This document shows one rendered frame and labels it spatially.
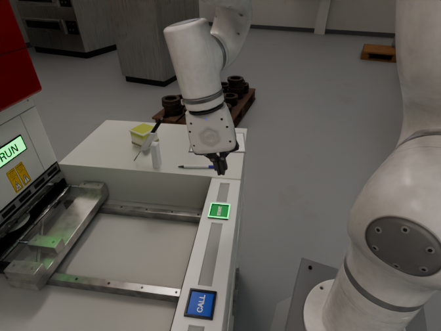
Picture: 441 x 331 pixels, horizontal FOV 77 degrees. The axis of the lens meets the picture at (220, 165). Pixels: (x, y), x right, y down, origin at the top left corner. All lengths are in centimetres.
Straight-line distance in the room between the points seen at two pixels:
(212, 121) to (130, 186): 51
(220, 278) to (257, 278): 116
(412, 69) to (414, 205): 13
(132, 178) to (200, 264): 44
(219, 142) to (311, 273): 37
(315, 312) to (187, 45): 57
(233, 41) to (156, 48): 398
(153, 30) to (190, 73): 399
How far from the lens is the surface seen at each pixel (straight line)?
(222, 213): 75
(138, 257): 87
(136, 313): 78
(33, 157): 101
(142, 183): 98
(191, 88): 55
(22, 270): 86
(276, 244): 197
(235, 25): 58
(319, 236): 209
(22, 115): 97
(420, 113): 41
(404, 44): 33
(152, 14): 449
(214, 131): 59
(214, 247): 69
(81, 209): 99
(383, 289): 46
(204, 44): 54
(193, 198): 96
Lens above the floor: 149
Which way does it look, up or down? 35 degrees down
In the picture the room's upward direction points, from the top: straight up
